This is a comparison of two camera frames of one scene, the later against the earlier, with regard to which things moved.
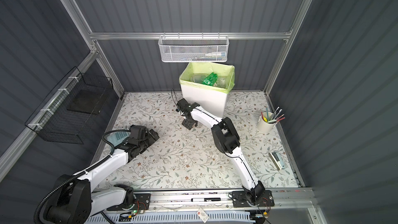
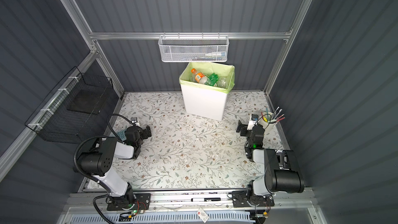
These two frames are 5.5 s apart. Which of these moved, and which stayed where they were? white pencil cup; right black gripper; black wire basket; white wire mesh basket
Moved: right black gripper
Stayed: black wire basket; white wire mesh basket; white pencil cup
